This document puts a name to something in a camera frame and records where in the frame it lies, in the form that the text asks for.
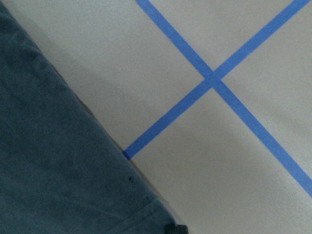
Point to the black printed t-shirt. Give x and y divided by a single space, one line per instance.
60 173

